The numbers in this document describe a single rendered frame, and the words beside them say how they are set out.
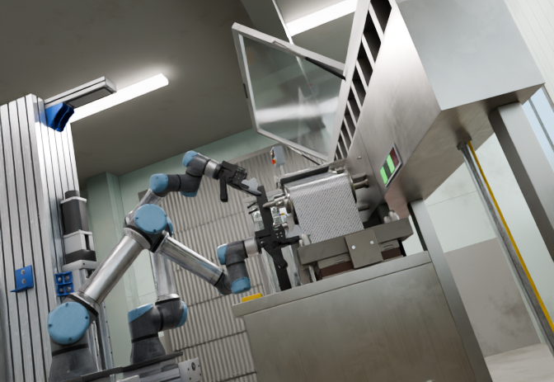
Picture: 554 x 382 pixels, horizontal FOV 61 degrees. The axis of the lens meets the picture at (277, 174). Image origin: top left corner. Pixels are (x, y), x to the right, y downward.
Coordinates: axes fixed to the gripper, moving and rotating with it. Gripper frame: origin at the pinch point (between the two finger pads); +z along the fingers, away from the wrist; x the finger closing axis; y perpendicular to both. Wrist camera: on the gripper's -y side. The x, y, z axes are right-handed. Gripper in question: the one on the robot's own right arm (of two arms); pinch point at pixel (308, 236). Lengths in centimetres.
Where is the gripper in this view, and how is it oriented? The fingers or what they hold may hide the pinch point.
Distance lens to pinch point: 183.9
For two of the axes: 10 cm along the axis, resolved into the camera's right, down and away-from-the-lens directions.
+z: 9.6, -2.6, 0.5
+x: 0.4, 3.1, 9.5
